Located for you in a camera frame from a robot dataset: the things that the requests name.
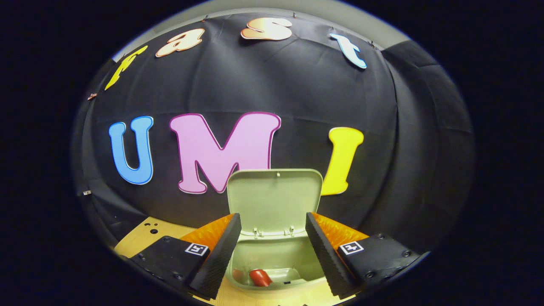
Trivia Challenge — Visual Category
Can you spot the orange pop can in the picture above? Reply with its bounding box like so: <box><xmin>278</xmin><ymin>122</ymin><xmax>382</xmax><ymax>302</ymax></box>
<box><xmin>249</xmin><ymin>269</ymin><xmax>273</xmax><ymax>287</ymax></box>

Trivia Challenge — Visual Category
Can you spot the wooden desktop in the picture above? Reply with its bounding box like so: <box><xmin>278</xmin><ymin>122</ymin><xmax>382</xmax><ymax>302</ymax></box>
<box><xmin>114</xmin><ymin>217</ymin><xmax>357</xmax><ymax>306</ymax></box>

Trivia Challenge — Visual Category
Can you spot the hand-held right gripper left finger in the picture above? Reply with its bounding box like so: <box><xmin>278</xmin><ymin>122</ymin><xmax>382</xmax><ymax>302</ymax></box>
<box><xmin>131</xmin><ymin>212</ymin><xmax>242</xmax><ymax>299</ymax></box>

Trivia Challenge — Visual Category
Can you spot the black backdrop cloth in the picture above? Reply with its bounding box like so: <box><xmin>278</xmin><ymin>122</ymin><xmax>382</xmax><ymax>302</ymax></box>
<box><xmin>72</xmin><ymin>12</ymin><xmax>474</xmax><ymax>255</ymax></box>

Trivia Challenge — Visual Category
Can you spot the pale green desktop garbage bin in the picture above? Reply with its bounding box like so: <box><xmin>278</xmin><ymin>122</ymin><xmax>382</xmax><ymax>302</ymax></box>
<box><xmin>224</xmin><ymin>169</ymin><xmax>330</xmax><ymax>292</ymax></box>

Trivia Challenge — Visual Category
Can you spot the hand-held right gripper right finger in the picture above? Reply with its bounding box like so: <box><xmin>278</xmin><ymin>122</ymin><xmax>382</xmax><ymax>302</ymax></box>
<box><xmin>305</xmin><ymin>212</ymin><xmax>421</xmax><ymax>298</ymax></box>

